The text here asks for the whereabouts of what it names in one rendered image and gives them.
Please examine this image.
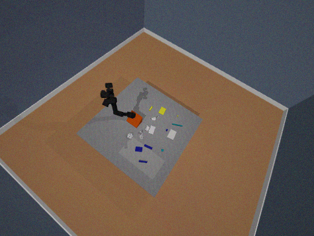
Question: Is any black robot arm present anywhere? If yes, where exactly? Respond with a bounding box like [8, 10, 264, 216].
[100, 90, 136, 119]

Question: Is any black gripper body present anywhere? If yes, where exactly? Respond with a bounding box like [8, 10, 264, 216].
[105, 83, 115, 104]

